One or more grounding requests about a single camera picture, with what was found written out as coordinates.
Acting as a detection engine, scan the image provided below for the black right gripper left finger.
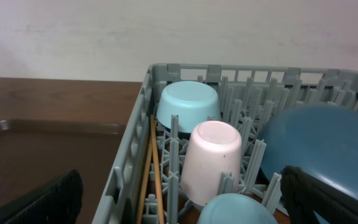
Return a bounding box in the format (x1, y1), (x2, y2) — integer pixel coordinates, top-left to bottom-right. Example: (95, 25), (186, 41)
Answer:
(0, 169), (83, 224)

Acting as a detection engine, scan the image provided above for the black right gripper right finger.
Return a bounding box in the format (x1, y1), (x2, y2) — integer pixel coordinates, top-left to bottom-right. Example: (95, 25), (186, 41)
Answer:
(280, 166), (358, 224)

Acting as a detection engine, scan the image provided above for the dark blue plate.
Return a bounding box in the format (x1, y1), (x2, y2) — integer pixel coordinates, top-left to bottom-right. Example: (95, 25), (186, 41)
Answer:
(257, 106), (358, 200)

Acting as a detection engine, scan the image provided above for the light blue cup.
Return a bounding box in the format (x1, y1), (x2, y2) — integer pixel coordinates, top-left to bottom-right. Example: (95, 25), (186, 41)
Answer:
(197, 193), (278, 224)

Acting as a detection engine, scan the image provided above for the wooden chopstick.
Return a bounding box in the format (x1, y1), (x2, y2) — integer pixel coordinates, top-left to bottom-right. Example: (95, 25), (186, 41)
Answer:
(150, 115), (165, 224)
(135, 139), (152, 224)

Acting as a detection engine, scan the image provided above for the pink cup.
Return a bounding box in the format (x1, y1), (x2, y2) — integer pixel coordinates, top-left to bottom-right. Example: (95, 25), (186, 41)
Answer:
(180, 121), (242, 207)

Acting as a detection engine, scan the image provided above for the light blue bowl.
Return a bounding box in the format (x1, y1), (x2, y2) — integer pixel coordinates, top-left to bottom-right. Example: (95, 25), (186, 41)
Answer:
(157, 81), (221, 133)

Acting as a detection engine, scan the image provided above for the grey dishwasher rack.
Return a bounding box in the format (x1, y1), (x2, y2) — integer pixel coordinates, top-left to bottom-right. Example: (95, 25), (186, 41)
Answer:
(93, 64), (358, 223)

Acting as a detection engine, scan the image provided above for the brown serving tray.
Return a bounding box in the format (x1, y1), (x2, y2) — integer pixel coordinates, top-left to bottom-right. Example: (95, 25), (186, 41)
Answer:
(0, 119), (125, 223)

